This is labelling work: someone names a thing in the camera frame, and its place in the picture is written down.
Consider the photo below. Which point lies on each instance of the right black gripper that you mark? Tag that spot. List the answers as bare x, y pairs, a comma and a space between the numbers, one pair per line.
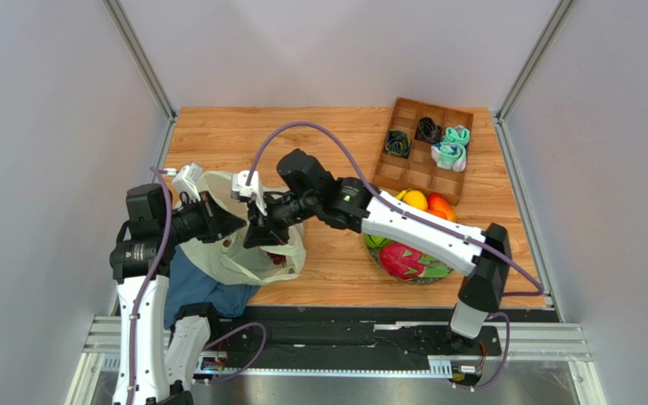
267, 218

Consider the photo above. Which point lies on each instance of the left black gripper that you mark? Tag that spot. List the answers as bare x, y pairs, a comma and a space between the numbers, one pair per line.
218, 223

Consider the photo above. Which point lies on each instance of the fake purple grape bunch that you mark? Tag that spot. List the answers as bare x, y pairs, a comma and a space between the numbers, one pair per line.
277, 259

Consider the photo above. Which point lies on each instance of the translucent yellowish plastic bag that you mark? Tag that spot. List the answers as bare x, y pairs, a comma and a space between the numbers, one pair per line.
228, 261

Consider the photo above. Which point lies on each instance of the fake green watermelon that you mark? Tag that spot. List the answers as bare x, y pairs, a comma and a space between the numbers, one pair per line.
376, 242

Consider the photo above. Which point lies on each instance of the fake red dragon fruit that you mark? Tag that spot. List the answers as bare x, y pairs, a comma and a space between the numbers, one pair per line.
405, 261

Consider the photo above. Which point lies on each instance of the fake yellow lemon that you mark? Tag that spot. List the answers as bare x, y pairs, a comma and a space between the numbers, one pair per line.
416, 199

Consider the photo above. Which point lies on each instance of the fake orange mango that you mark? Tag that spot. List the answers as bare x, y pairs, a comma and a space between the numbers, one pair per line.
438, 202

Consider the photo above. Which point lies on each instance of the fake orange fruit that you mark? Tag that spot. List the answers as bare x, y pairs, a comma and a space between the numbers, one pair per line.
439, 214

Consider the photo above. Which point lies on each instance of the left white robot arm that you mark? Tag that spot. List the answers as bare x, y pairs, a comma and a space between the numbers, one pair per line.
153, 371

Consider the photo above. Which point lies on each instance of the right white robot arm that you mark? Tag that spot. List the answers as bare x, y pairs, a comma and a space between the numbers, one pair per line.
482, 256

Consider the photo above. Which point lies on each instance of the blue cloth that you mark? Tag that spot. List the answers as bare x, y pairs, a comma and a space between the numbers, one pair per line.
190, 285

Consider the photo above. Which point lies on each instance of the speckled ceramic plate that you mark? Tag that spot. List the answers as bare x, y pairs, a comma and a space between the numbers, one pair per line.
374, 258

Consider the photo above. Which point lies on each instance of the dark blue striped sock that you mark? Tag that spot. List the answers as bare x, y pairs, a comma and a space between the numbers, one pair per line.
397, 143

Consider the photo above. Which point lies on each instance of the brown wooden divider tray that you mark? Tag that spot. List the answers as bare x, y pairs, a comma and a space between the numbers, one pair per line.
419, 171

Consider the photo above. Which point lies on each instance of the black rolled sock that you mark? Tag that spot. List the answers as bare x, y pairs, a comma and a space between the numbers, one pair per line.
428, 130

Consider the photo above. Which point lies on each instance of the white teal rolled sock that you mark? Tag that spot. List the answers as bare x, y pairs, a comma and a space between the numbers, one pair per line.
450, 156

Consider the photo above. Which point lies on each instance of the mint green rolled sock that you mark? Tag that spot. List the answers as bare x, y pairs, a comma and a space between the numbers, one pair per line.
458, 134

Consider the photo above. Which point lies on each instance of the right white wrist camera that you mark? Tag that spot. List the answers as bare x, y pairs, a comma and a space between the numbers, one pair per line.
246, 187

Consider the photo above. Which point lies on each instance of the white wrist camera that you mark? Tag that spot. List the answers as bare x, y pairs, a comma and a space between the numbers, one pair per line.
185, 182
246, 187

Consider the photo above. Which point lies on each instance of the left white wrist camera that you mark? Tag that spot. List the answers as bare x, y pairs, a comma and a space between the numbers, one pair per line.
185, 182

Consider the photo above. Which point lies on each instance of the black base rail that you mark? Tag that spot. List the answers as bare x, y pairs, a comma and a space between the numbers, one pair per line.
342, 340

